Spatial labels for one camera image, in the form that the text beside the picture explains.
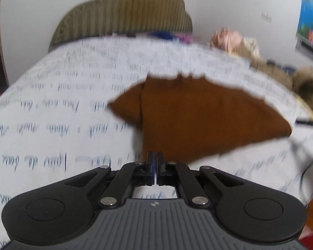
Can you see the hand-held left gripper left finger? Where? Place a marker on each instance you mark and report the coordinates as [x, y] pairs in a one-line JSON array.
[[151, 162]]

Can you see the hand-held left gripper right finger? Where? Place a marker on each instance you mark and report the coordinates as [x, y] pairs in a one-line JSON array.
[[159, 162]]

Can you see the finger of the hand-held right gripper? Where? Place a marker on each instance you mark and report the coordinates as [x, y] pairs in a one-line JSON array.
[[311, 123]]

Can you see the brown knit sweater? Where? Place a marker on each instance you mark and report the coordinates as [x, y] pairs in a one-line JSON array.
[[198, 114]]

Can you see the pink clothes pile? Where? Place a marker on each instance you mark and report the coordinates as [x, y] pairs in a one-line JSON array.
[[225, 39]]

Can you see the cream cloth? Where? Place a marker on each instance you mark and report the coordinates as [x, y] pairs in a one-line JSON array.
[[249, 48]]

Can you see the white script-printed bed sheet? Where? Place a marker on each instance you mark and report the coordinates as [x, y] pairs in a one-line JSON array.
[[54, 96]]

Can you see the blue cloth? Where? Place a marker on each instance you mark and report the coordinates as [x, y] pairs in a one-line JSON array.
[[160, 34]]

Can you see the olive padded headboard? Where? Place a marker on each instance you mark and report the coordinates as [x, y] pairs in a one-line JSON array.
[[125, 13]]

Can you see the white wall switch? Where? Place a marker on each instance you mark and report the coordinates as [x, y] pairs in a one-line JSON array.
[[266, 17]]

